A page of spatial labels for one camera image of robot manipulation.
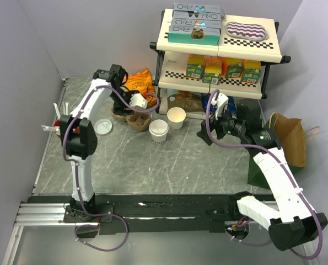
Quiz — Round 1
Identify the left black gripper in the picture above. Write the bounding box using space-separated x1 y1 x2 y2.
110 88 139 117

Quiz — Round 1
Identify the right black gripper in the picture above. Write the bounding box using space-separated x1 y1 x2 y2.
196 104 245 145

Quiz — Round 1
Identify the brown cardboard cup carrier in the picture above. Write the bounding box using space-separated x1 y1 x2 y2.
111 106 152 132

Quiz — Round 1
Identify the white plastic cup lid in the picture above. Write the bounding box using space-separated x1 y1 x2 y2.
149 119 169 136

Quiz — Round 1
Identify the white paper coffee cup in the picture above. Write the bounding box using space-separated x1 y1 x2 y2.
149 119 169 144

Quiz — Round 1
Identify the brown paper bag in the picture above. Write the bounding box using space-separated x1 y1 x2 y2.
267 112 320 172

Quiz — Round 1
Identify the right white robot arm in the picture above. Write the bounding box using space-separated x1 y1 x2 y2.
197 93 328 259

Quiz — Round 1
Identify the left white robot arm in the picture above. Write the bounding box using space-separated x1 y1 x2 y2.
59 64 134 222

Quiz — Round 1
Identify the blue snack bag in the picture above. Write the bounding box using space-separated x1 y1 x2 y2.
201 93 236 114

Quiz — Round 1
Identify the orange kettle chips bag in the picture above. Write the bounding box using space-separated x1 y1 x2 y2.
125 68 157 107

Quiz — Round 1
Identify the brown snack bag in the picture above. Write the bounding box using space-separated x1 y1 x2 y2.
167 91 203 112

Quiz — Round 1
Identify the red straw holder cup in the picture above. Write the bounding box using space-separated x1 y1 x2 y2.
53 119 61 139

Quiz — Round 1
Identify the dark green paper bag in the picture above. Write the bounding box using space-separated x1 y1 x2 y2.
248 122 303 189

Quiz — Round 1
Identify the green juice carton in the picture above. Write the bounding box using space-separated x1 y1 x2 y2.
240 60 261 84
222 57 244 79
186 54 205 80

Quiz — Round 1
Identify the cream three-tier shelf rack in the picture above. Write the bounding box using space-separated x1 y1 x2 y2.
150 8 291 114

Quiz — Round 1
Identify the teal front R&O box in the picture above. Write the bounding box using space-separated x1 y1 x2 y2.
168 25 221 46

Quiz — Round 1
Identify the purple wavy pattern pouch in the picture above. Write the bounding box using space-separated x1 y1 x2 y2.
225 22 269 41

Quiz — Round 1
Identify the grey back R&O box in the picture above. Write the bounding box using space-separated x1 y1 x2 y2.
173 3 226 22

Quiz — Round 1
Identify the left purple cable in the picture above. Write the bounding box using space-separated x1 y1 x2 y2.
62 84 160 252

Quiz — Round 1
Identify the purple cable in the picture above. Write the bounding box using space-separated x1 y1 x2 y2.
205 88 324 261
62 84 160 252

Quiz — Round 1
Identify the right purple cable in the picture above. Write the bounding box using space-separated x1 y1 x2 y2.
205 88 324 261

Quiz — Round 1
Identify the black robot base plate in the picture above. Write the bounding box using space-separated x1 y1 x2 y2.
27 194 243 239

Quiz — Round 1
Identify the aluminium rail frame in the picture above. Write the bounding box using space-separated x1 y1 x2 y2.
2 201 319 265

